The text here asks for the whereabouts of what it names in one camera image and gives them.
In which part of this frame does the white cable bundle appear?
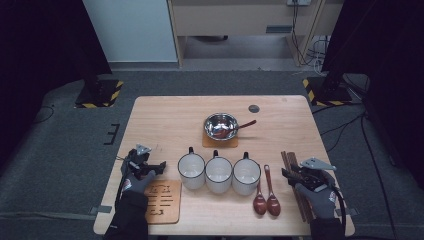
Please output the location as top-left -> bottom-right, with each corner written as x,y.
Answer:
308,38 -> 329,73

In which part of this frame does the white panel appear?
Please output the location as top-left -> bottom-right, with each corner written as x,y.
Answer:
82,0 -> 178,63

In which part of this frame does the person's left hand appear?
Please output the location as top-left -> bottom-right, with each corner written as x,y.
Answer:
121,170 -> 157,195

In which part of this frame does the reddish brown wooden spoon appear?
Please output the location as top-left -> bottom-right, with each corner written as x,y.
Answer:
213,119 -> 258,139
252,181 -> 268,216
263,164 -> 282,217

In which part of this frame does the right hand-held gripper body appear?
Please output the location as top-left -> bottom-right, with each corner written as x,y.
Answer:
297,157 -> 338,193

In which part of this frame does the black hanging cable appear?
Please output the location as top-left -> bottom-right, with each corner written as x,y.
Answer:
291,3 -> 309,66

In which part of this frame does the black curtain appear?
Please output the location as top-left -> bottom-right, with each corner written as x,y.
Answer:
321,0 -> 424,191
0,0 -> 113,171

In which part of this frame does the carved wooden trivet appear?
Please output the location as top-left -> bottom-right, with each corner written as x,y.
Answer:
201,131 -> 240,149
143,179 -> 183,225

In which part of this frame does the white mug with black rim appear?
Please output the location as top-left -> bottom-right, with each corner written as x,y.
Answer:
204,149 -> 234,194
232,151 -> 262,197
178,146 -> 207,190

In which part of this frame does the stainless steel bowl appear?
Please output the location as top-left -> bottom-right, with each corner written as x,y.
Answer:
203,112 -> 240,142

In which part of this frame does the row of wooden chopsticks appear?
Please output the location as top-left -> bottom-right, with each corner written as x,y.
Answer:
280,150 -> 316,224

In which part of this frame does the light wooden desk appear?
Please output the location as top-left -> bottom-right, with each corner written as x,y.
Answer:
166,0 -> 344,68

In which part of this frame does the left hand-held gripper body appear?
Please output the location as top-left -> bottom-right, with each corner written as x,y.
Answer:
120,143 -> 158,181

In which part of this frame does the long black floor cable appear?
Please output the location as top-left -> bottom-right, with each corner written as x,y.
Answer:
359,111 -> 398,236

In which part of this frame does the black striped stand base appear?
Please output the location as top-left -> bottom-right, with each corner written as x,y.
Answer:
302,76 -> 354,107
74,79 -> 124,109

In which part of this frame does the person's right hand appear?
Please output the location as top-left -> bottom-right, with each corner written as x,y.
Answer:
294,182 -> 338,219

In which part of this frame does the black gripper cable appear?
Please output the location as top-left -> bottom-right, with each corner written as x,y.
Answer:
114,155 -> 132,209
328,184 -> 348,231

